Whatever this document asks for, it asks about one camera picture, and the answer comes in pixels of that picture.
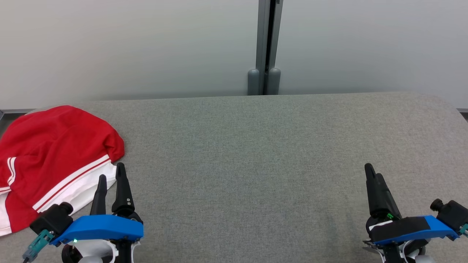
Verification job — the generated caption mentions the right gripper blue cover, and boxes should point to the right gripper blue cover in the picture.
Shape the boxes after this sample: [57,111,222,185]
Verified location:
[363,163,459,263]

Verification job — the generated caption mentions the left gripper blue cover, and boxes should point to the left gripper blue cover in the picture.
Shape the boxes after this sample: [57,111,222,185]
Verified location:
[51,163,144,263]

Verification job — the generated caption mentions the red jersey white sleeves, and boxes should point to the red jersey white sleeves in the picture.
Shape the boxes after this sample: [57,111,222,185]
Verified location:
[0,105,125,236]

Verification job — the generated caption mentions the teal left camera connector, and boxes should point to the teal left camera connector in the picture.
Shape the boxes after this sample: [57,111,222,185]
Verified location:
[23,229,54,262]

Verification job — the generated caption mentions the grey rounded post foot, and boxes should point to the grey rounded post foot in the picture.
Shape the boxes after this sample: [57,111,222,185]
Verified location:
[248,69,260,96]
[266,68,281,95]

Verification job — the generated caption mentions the grey partition post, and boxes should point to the grey partition post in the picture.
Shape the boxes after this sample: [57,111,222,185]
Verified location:
[255,0,284,95]

